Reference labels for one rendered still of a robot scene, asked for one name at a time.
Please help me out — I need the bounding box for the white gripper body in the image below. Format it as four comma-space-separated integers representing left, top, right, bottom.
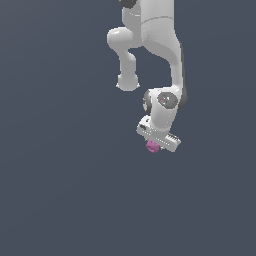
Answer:
135, 115, 182, 153

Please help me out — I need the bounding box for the small purple object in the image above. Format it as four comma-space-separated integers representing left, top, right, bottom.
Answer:
146, 139, 161, 154

